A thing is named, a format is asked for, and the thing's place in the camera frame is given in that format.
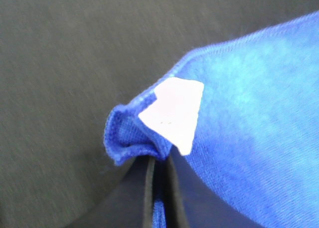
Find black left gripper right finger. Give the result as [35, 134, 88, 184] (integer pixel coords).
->
[163, 153, 257, 228]

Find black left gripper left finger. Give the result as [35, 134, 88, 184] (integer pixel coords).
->
[67, 156, 155, 228]

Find blue microfibre towel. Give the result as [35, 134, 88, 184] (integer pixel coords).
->
[104, 12, 319, 228]

